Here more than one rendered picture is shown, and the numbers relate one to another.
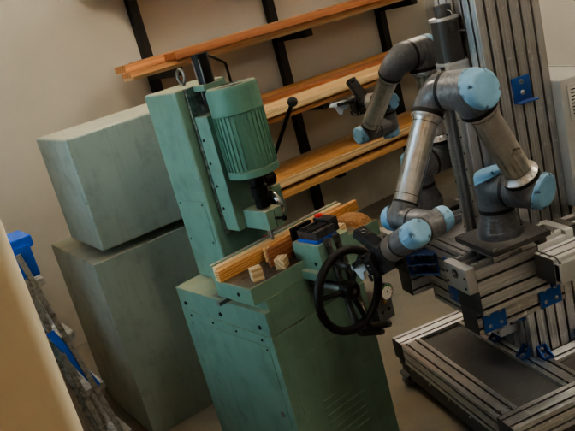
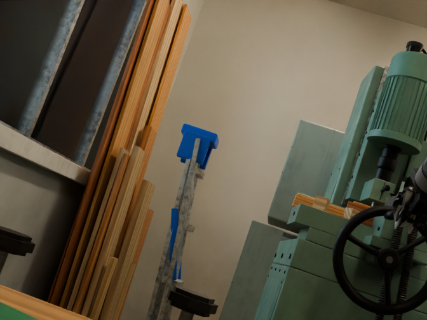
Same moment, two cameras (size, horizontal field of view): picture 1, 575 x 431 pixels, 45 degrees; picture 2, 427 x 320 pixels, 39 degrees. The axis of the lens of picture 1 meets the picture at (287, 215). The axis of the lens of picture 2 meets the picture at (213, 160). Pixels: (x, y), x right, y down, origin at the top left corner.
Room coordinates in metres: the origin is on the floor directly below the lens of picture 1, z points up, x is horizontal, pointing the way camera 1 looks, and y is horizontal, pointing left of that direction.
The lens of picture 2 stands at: (0.46, -0.74, 0.68)
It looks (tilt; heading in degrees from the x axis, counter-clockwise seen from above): 8 degrees up; 39
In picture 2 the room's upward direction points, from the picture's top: 19 degrees clockwise
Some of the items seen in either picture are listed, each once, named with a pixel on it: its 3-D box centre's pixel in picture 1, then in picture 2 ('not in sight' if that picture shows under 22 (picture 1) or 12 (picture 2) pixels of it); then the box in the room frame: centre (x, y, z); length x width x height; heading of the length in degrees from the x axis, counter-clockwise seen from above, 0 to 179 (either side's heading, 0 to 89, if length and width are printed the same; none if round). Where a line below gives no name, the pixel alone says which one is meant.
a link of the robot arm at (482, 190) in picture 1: (494, 186); not in sight; (2.17, -0.68, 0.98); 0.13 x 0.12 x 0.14; 33
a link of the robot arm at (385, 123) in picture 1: (386, 125); not in sight; (2.94, -0.51, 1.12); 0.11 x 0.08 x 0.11; 120
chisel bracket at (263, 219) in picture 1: (264, 218); (376, 195); (2.35, 0.08, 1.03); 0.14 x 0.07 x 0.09; 36
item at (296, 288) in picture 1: (293, 274); (363, 255); (2.29, 0.04, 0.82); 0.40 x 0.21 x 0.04; 126
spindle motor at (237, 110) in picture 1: (242, 129); (405, 103); (2.33, 0.07, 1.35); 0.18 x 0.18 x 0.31
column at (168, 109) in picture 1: (210, 180); (367, 168); (2.57, 0.24, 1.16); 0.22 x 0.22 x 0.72; 36
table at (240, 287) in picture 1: (309, 257); (388, 245); (2.28, -0.04, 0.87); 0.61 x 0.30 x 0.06; 126
